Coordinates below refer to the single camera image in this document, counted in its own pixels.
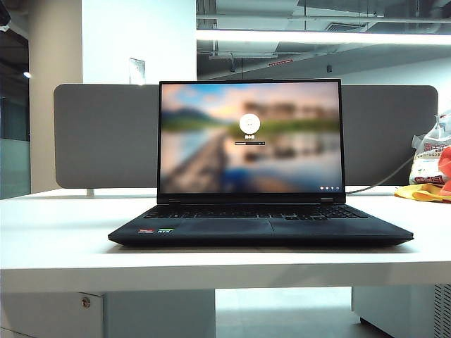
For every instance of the black laptop with Y logo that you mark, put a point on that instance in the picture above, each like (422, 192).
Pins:
(246, 225)

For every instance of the red hanging ceiling sign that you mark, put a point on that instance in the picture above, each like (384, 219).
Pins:
(281, 63)

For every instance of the grey fabric desk divider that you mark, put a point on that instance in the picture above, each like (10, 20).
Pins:
(105, 141)

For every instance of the long ceiling light strip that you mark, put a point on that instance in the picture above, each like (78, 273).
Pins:
(317, 37)

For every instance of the white drawer cabinet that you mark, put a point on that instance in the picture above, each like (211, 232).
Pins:
(141, 317)

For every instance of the ceiling air vent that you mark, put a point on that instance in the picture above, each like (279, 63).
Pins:
(347, 27)

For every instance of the yellow cloth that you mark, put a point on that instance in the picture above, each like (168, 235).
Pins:
(412, 193)

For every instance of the silver drawer lock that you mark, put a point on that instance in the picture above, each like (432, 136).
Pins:
(86, 302)

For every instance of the white printed plastic bag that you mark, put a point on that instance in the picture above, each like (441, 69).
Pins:
(428, 158)

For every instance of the glass office partition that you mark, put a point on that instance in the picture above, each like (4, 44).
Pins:
(14, 141)

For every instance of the white vented cabinet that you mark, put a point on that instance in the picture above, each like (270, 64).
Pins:
(394, 306)

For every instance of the orange round item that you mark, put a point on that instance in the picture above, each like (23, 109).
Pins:
(446, 165)

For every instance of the hanging ceiling rail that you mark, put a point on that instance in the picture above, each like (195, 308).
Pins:
(246, 55)

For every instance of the clear wall plaque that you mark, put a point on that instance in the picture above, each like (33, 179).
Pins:
(137, 70)

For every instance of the white divider bracket foot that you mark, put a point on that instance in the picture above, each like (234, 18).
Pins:
(90, 192)

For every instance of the dark ceiling security camera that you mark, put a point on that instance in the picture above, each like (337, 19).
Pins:
(329, 68)

